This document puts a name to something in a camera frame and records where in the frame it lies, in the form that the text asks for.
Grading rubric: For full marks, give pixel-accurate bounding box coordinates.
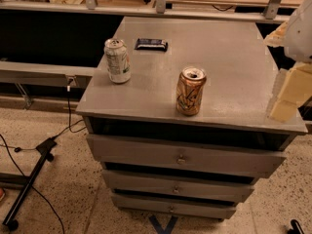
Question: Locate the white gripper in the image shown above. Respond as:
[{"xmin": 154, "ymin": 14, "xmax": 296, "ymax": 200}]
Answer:
[{"xmin": 263, "ymin": 0, "xmax": 312, "ymax": 122}]

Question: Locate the orange soda can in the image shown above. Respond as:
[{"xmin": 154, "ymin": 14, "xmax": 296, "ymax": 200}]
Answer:
[{"xmin": 176, "ymin": 66, "xmax": 207, "ymax": 116}]

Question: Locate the white green soda can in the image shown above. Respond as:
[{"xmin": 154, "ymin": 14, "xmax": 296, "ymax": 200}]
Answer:
[{"xmin": 104, "ymin": 38, "xmax": 131, "ymax": 84}]

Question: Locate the grey drawer cabinet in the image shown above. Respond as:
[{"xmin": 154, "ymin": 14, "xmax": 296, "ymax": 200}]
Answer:
[{"xmin": 77, "ymin": 17, "xmax": 306, "ymax": 208}]

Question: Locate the black object bottom right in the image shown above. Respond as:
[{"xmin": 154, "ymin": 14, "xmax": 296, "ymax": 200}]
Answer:
[{"xmin": 288, "ymin": 219, "xmax": 305, "ymax": 234}]

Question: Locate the top grey drawer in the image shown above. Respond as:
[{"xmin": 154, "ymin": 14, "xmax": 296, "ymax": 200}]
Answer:
[{"xmin": 87, "ymin": 134, "xmax": 286, "ymax": 177}]

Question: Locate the grey drawer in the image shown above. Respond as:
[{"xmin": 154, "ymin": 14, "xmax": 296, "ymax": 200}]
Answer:
[
  {"xmin": 111, "ymin": 193, "xmax": 236, "ymax": 219},
  {"xmin": 102, "ymin": 170, "xmax": 254, "ymax": 203},
  {"xmin": 87, "ymin": 134, "xmax": 286, "ymax": 177}
]

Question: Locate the middle grey drawer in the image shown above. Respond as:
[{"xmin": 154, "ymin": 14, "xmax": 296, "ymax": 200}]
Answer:
[{"xmin": 102, "ymin": 170, "xmax": 254, "ymax": 203}]

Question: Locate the bottom grey drawer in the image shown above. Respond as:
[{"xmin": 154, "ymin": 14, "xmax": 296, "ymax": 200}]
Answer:
[{"xmin": 111, "ymin": 193, "xmax": 236, "ymax": 219}]

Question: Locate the black stand leg with wheel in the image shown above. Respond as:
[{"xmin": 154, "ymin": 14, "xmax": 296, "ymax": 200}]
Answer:
[{"xmin": 0, "ymin": 137, "xmax": 57, "ymax": 231}]

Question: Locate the grey side bench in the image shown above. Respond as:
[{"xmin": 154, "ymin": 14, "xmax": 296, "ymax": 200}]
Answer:
[{"xmin": 0, "ymin": 61, "xmax": 96, "ymax": 89}]

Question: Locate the grey metal shelf rail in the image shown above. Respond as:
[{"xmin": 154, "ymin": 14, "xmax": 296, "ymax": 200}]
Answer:
[{"xmin": 0, "ymin": 0, "xmax": 304, "ymax": 23}]

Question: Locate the black floor cable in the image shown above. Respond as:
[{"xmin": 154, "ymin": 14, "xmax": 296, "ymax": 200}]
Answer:
[{"xmin": 0, "ymin": 85, "xmax": 88, "ymax": 234}]

